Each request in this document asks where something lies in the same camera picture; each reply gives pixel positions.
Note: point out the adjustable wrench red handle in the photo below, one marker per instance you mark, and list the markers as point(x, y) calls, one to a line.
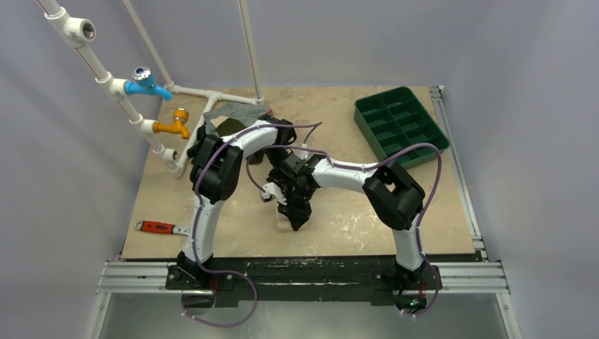
point(160, 227)

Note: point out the beige underwear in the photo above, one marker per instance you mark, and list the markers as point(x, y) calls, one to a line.
point(282, 224)

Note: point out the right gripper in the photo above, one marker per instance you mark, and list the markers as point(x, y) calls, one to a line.
point(290, 200)

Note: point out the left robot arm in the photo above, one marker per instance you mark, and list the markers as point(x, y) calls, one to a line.
point(215, 175)

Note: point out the striped grey underwear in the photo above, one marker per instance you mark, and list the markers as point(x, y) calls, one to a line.
point(245, 113)

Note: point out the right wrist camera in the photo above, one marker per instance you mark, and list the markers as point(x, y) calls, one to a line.
point(271, 191)

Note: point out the blue tap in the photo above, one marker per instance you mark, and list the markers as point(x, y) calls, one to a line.
point(144, 84)

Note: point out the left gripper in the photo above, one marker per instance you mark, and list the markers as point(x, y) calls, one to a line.
point(280, 176)

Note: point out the white PVC pipe frame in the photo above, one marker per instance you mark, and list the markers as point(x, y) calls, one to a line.
point(169, 142)

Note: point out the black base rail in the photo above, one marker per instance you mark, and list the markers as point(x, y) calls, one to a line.
point(377, 279)

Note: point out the green compartment tray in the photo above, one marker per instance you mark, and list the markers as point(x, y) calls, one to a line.
point(395, 119)

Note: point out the dark green underwear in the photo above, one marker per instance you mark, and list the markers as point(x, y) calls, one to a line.
point(229, 127)

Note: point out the black underwear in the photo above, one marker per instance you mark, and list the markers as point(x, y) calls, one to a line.
point(196, 150)

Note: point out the orange tap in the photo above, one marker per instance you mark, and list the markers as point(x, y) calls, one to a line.
point(177, 127)

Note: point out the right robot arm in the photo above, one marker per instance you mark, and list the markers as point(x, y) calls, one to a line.
point(397, 199)

